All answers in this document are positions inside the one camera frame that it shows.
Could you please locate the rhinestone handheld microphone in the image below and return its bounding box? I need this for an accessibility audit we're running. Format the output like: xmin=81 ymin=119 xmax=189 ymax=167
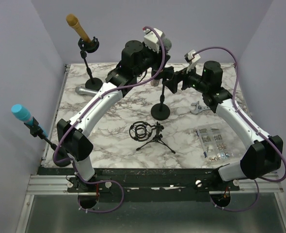
xmin=150 ymin=38 xmax=173 ymax=87

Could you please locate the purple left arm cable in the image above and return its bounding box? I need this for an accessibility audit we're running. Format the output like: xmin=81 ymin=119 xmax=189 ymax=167
xmin=53 ymin=26 xmax=167 ymax=166

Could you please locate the black tripod shock mount stand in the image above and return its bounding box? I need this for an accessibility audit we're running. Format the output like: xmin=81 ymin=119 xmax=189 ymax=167
xmin=128 ymin=121 xmax=176 ymax=154

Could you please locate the red handled adjustable wrench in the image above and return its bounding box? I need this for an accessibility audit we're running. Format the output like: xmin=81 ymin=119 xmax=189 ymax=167
xmin=191 ymin=101 xmax=210 ymax=115

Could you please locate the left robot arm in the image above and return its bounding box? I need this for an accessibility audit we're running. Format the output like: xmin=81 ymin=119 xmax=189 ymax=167
xmin=57 ymin=38 xmax=172 ymax=192

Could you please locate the clear screw organizer box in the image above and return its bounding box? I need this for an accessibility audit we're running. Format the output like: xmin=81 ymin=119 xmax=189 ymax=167
xmin=196 ymin=123 xmax=233 ymax=163

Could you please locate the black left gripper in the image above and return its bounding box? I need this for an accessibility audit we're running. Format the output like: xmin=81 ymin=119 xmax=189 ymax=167
xmin=134 ymin=42 xmax=170 ymax=77

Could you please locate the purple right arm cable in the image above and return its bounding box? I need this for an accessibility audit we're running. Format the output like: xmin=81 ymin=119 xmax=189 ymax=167
xmin=193 ymin=46 xmax=286 ymax=183

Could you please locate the black stand with blue mic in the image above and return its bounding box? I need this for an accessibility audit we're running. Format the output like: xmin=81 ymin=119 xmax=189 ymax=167
xmin=23 ymin=117 xmax=71 ymax=167

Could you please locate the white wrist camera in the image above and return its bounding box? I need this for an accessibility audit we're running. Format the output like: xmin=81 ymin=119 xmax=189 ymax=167
xmin=143 ymin=27 xmax=160 ymax=53
xmin=184 ymin=50 xmax=201 ymax=73

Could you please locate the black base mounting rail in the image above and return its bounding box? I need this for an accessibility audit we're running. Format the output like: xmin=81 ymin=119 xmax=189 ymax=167
xmin=67 ymin=168 xmax=240 ymax=202

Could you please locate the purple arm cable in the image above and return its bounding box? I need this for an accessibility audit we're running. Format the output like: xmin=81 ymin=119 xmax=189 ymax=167
xmin=53 ymin=26 xmax=167 ymax=166
xmin=193 ymin=46 xmax=286 ymax=183

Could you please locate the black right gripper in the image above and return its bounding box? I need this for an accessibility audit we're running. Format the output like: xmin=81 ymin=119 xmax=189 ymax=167
xmin=164 ymin=61 xmax=209 ymax=93

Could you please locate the black round base mic stand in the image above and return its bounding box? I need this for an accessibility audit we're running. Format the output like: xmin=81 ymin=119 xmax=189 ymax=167
xmin=150 ymin=66 xmax=175 ymax=121

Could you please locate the blue handheld microphone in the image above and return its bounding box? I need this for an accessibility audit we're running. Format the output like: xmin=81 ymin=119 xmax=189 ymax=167
xmin=11 ymin=104 xmax=35 ymax=126

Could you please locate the black stand with gold mic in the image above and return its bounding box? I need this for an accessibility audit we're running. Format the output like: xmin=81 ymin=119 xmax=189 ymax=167
xmin=78 ymin=35 xmax=104 ymax=93

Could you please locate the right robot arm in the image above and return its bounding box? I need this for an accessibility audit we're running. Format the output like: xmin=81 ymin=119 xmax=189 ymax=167
xmin=164 ymin=61 xmax=286 ymax=190

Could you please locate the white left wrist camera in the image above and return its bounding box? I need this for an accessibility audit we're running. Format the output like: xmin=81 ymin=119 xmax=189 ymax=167
xmin=143 ymin=27 xmax=160 ymax=53

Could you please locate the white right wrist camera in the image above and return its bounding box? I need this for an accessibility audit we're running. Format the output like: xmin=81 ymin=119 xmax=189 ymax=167
xmin=184 ymin=50 xmax=201 ymax=73

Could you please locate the gold handheld microphone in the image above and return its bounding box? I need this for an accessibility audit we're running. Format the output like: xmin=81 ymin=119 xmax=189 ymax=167
xmin=66 ymin=14 xmax=91 ymax=43

